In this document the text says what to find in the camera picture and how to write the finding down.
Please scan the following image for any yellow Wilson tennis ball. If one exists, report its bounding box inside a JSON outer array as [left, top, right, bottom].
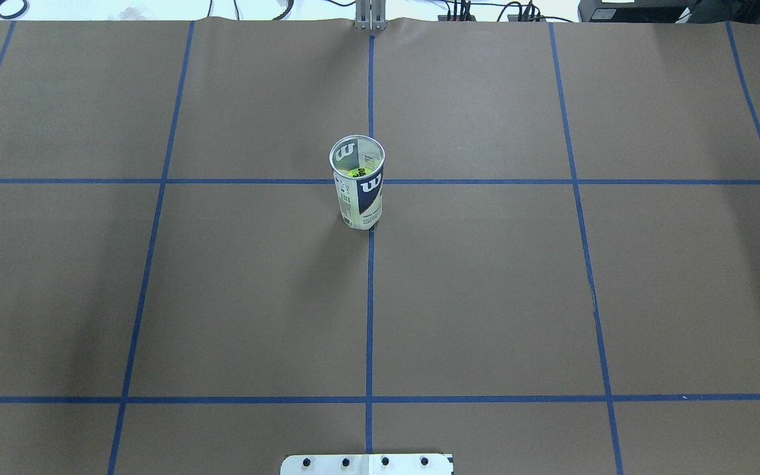
[[346, 166, 373, 179]]

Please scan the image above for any white tennis ball can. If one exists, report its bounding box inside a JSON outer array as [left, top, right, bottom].
[[329, 135, 386, 230]]

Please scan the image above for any black box with label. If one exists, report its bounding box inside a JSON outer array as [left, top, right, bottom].
[[577, 1, 689, 24]]

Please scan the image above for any aluminium frame post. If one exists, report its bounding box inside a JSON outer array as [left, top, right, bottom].
[[355, 0, 388, 32]]

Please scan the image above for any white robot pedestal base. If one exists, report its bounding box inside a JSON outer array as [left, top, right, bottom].
[[280, 453, 455, 474]]

